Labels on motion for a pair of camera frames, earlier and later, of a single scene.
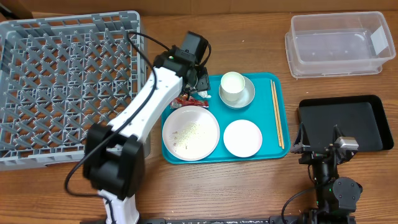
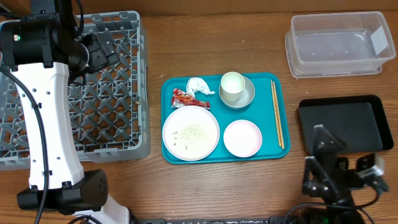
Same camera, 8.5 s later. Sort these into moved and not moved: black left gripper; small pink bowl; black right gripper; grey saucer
Moved: black left gripper; black right gripper
Not moved: small pink bowl; grey saucer
